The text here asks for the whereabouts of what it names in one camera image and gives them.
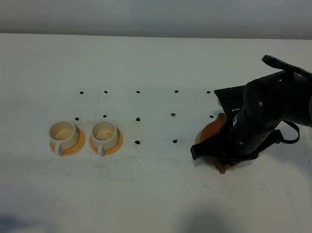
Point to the left orange coaster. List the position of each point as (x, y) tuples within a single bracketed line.
[(79, 143)]

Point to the white teacup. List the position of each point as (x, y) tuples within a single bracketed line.
[(104, 136), (63, 136)]

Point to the right white teacup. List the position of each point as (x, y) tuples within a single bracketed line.
[(104, 136)]

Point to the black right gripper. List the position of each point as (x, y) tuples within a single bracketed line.
[(242, 140)]

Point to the orange coaster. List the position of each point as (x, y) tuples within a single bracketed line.
[(113, 150), (79, 143)]

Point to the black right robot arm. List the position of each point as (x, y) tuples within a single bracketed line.
[(290, 89)]

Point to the cream round teapot coaster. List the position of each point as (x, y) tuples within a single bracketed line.
[(210, 162)]

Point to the left white teacup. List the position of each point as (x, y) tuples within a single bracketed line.
[(63, 136)]

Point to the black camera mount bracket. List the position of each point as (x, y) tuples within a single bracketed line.
[(233, 101)]

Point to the brown clay teapot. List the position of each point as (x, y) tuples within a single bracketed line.
[(211, 129)]

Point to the right orange coaster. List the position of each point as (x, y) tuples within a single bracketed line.
[(113, 150)]

